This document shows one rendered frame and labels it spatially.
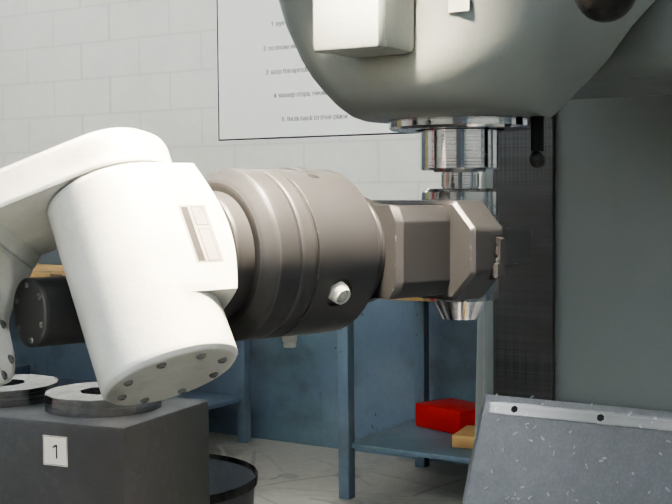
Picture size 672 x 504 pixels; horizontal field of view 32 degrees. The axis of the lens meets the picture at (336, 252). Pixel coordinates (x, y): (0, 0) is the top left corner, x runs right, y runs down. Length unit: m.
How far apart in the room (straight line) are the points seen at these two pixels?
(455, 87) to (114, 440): 0.38
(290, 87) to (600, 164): 4.88
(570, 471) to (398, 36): 0.56
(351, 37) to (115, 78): 6.07
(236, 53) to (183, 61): 0.35
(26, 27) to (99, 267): 6.65
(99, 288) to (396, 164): 5.06
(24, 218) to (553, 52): 0.29
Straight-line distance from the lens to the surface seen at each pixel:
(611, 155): 1.08
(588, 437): 1.09
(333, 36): 0.61
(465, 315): 0.71
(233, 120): 6.12
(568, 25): 0.65
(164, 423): 0.91
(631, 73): 0.80
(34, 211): 0.58
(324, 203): 0.60
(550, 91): 0.68
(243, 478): 2.84
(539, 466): 1.09
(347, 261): 0.60
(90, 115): 6.78
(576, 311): 1.09
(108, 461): 0.87
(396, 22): 0.62
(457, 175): 0.71
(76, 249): 0.55
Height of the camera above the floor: 1.27
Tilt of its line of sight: 3 degrees down
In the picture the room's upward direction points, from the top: straight up
